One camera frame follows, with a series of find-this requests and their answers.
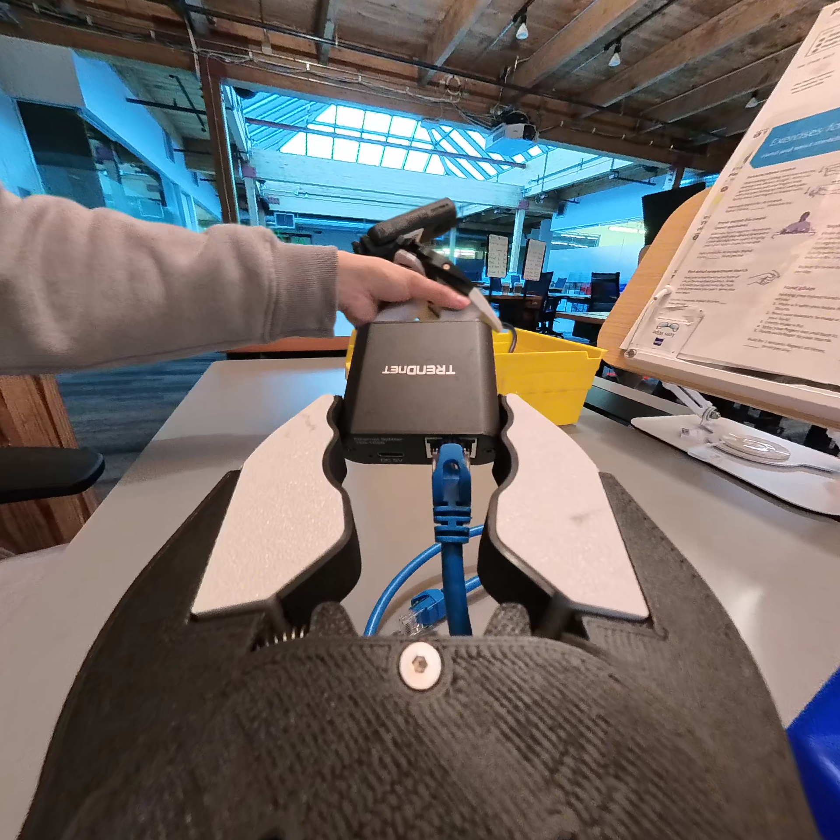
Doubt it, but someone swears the white stand base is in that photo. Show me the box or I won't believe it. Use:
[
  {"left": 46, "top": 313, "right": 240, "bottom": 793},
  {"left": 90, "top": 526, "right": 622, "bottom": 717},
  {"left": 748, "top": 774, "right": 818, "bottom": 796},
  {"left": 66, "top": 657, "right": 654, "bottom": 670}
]
[{"left": 630, "top": 384, "right": 840, "bottom": 516}]

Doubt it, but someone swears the skylight window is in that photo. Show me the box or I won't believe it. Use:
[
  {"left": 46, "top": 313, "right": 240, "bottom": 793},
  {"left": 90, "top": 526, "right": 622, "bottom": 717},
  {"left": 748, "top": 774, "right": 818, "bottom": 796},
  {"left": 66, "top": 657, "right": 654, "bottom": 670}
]
[{"left": 246, "top": 92, "right": 546, "bottom": 178}]

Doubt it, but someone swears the dark monitor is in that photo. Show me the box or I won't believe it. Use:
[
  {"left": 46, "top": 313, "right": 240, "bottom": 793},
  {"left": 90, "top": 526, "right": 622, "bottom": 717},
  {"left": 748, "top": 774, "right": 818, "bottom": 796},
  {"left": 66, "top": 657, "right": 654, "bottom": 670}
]
[{"left": 642, "top": 182, "right": 706, "bottom": 247}]

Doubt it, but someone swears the blue ethernet cable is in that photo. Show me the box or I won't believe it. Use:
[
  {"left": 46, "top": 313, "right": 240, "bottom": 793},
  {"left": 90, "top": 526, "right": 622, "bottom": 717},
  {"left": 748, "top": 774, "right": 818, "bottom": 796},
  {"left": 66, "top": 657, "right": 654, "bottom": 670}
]
[{"left": 363, "top": 443, "right": 487, "bottom": 639}]

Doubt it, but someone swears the person's left forearm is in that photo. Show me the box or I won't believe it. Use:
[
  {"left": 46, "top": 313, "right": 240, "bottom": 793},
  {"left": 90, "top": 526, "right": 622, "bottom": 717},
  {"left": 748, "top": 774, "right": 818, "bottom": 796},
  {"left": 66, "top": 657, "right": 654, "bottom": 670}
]
[{"left": 0, "top": 187, "right": 340, "bottom": 376}]

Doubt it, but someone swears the yellow plastic bin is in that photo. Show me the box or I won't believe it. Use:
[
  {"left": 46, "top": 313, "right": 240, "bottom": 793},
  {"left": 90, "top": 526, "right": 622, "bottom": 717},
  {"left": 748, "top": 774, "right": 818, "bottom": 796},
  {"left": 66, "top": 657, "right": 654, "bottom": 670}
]
[{"left": 346, "top": 326, "right": 608, "bottom": 426}]

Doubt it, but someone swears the person's left hand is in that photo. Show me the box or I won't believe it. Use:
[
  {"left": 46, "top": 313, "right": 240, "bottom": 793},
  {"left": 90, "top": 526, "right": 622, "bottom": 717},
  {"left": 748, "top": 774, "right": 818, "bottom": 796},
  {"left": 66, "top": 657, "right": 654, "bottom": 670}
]
[{"left": 336, "top": 251, "right": 472, "bottom": 327}]

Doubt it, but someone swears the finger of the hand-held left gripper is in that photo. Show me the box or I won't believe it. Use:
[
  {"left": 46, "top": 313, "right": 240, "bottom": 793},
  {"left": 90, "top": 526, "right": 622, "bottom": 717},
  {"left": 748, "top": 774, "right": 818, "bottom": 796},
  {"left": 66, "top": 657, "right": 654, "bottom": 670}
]
[{"left": 467, "top": 290, "right": 505, "bottom": 333}]

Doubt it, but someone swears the small white packet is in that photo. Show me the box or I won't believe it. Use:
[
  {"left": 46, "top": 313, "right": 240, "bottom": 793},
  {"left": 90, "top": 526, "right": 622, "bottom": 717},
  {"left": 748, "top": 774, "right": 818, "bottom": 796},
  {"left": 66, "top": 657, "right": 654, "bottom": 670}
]
[{"left": 633, "top": 308, "right": 703, "bottom": 358}]

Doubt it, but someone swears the blue plastic bin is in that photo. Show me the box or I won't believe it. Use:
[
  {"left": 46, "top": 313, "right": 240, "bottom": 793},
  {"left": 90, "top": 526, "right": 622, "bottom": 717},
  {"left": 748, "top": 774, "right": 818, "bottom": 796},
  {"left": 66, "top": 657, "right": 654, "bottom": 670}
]
[{"left": 786, "top": 669, "right": 840, "bottom": 840}]

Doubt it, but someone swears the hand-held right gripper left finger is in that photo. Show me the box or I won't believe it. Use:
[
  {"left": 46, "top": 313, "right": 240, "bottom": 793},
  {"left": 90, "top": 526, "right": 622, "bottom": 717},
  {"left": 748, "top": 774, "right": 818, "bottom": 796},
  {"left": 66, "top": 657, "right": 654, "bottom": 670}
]
[{"left": 190, "top": 394, "right": 362, "bottom": 621}]

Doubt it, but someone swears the grey desk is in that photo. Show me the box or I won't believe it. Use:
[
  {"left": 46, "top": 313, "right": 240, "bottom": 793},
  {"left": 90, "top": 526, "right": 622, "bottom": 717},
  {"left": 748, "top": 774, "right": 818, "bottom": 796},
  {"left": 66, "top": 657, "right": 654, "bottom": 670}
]
[{"left": 0, "top": 357, "right": 840, "bottom": 840}]

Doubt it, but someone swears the ceiling projector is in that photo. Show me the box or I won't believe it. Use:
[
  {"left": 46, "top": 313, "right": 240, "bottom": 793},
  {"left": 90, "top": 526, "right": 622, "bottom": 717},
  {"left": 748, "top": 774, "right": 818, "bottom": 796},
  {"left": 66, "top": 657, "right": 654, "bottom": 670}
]
[{"left": 486, "top": 112, "right": 539, "bottom": 148}]

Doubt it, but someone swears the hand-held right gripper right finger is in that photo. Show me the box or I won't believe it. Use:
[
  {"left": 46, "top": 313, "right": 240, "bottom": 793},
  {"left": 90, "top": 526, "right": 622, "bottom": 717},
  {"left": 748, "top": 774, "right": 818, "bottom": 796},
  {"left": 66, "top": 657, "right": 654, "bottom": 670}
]
[{"left": 478, "top": 392, "right": 652, "bottom": 634}]

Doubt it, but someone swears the black chair armrest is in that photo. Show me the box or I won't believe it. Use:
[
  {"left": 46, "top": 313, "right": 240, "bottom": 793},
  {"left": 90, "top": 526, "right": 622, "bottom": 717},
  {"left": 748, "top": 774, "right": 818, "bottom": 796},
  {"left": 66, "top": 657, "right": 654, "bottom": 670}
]
[{"left": 0, "top": 448, "right": 106, "bottom": 505}]

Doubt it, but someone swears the black network splitter box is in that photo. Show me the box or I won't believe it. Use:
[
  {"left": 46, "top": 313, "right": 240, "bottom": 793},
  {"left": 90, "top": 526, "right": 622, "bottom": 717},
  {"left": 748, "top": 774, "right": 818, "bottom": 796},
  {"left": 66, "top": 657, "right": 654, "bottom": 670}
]
[{"left": 341, "top": 319, "right": 503, "bottom": 467}]

